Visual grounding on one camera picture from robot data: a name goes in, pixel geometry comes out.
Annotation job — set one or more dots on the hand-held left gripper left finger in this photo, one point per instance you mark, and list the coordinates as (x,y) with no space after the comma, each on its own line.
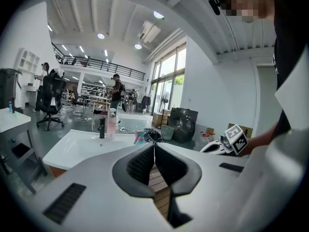
(96,202)

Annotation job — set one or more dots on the white sink basin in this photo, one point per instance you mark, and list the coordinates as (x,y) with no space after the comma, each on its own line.
(77,149)

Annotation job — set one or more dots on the black standing fan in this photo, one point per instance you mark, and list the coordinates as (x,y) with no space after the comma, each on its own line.
(164,105)

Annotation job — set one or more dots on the black balcony railing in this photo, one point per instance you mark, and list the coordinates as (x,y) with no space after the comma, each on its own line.
(101,65)

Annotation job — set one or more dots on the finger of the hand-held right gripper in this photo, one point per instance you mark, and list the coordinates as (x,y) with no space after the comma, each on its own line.
(212,147)

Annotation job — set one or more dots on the white ceiling air conditioner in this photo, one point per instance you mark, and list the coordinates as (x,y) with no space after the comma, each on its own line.
(149,31)

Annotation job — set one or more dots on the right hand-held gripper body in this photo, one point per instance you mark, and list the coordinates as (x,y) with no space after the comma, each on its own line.
(236,139)

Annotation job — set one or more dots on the person's right forearm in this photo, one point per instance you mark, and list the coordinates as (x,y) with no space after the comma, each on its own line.
(263,138)

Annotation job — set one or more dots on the black head-worn camera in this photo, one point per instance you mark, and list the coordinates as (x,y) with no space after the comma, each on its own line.
(214,6)

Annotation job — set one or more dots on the black washing machine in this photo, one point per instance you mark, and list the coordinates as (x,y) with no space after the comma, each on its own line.
(184,124)

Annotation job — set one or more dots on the white shelf unit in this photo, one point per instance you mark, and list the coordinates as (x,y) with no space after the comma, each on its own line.
(27,60)

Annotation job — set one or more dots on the pink soap dispenser bottle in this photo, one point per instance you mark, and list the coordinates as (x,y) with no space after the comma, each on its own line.
(111,127)

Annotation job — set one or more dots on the cardboard boxes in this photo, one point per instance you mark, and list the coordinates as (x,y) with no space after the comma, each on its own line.
(159,120)

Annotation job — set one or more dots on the person's head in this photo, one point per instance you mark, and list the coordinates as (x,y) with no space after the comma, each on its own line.
(246,1)

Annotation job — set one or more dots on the pale green laundry basket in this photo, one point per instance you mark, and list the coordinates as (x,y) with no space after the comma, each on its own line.
(167,133)

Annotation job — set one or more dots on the person's black clothing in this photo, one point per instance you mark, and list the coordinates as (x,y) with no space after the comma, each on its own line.
(289,45)

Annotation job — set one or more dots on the wooden vanity cabinet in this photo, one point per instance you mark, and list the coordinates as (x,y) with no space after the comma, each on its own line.
(56,171)

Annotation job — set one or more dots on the black office chair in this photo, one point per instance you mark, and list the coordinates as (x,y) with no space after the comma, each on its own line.
(51,93)

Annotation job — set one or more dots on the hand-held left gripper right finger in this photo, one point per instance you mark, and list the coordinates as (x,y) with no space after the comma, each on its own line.
(207,192)

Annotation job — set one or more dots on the wooden slat platform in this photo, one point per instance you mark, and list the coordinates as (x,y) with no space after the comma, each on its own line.
(159,190)

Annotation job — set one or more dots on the light wooden frame chair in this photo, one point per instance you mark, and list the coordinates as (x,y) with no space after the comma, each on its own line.
(101,105)

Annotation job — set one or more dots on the black faucet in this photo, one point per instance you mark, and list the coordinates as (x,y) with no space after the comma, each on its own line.
(102,129)

